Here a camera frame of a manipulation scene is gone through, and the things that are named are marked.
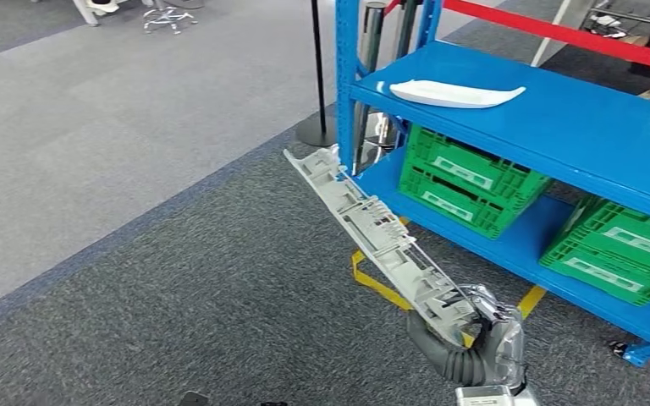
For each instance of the black flat robot part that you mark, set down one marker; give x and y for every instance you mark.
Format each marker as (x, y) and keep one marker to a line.
(193, 399)

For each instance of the white curved trim part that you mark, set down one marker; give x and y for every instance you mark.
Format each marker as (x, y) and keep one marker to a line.
(454, 94)

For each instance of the white furniture leg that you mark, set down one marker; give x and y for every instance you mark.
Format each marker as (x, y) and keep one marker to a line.
(92, 14)

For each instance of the white desk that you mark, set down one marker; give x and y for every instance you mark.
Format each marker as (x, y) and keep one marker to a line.
(552, 33)

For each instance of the thin black stanchion pole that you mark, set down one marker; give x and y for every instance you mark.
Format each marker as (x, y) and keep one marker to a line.
(316, 137)

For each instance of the yellow floor tape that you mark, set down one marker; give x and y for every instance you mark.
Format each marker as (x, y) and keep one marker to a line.
(375, 283)

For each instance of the blue metal shelf rack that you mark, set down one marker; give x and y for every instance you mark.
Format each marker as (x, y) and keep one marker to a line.
(555, 129)

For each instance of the long grey ribbed trim part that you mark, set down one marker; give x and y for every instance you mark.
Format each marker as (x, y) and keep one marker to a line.
(381, 232)

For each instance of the red barrier belt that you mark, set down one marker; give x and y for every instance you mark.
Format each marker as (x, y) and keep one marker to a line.
(555, 33)

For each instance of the chrome star chair base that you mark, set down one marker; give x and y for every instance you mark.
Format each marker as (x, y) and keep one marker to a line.
(168, 17)

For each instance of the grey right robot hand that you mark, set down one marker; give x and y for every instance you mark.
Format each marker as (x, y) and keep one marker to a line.
(504, 342)

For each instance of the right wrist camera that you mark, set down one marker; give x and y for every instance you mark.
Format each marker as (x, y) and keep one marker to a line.
(487, 397)

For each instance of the chrome stanchion post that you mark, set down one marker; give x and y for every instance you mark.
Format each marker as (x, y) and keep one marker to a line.
(406, 22)
(371, 56)

